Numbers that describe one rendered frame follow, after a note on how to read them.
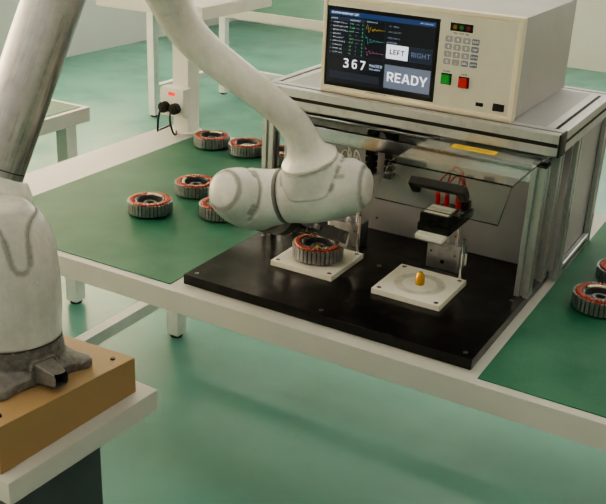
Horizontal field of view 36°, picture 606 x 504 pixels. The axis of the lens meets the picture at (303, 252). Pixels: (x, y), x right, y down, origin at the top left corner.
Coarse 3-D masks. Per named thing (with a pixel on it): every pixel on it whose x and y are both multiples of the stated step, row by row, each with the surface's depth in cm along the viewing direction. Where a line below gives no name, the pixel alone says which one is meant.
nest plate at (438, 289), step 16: (400, 272) 198; (416, 272) 199; (432, 272) 199; (384, 288) 191; (400, 288) 191; (416, 288) 191; (432, 288) 191; (448, 288) 192; (416, 304) 186; (432, 304) 185
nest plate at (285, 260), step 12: (288, 252) 206; (348, 252) 207; (276, 264) 201; (288, 264) 200; (300, 264) 200; (336, 264) 201; (348, 264) 201; (312, 276) 197; (324, 276) 196; (336, 276) 197
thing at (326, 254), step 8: (296, 240) 202; (304, 240) 204; (312, 240) 206; (320, 240) 206; (328, 240) 205; (296, 248) 200; (304, 248) 199; (312, 248) 199; (320, 248) 200; (328, 248) 199; (336, 248) 200; (296, 256) 201; (304, 256) 199; (312, 256) 198; (320, 256) 199; (328, 256) 198; (336, 256) 200; (312, 264) 199; (320, 264) 199; (328, 264) 200
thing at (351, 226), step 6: (354, 216) 216; (330, 222) 214; (336, 222) 213; (342, 222) 212; (348, 222) 212; (354, 222) 212; (366, 222) 214; (342, 228) 213; (348, 228) 212; (354, 228) 211; (366, 228) 214; (354, 234) 212; (366, 234) 215; (354, 240) 212; (360, 240) 213; (366, 240) 216; (354, 246) 213
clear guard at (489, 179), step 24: (432, 144) 187; (480, 144) 189; (408, 168) 174; (432, 168) 173; (456, 168) 173; (480, 168) 174; (504, 168) 175; (528, 168) 175; (384, 192) 174; (408, 192) 172; (432, 192) 170; (480, 192) 167; (504, 192) 165; (456, 216) 167; (480, 216) 165
